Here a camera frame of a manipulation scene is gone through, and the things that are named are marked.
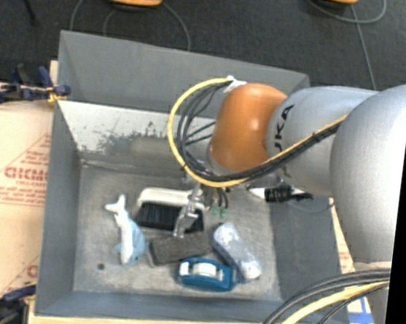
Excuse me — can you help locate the dark grey flat block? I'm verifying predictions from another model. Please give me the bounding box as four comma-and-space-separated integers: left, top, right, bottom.
145, 224, 216, 273

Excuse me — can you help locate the black cylinder on white bracket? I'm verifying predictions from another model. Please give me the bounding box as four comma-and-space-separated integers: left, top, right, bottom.
245, 179, 315, 208

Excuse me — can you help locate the white and blue toy dolphin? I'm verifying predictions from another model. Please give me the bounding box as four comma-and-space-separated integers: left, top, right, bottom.
98, 192, 152, 268

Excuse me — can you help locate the blue tape dispenser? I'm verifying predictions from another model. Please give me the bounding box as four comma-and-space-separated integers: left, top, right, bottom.
174, 254, 240, 294

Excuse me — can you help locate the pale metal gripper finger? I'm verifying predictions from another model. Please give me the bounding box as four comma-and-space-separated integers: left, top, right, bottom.
182, 206, 200, 235
172, 201, 192, 240

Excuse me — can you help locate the brown cardboard board red print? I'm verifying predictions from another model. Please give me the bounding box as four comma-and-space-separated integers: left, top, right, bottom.
0, 82, 61, 307

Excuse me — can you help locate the grey metal bin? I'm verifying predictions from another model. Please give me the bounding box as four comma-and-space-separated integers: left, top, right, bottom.
25, 28, 381, 324

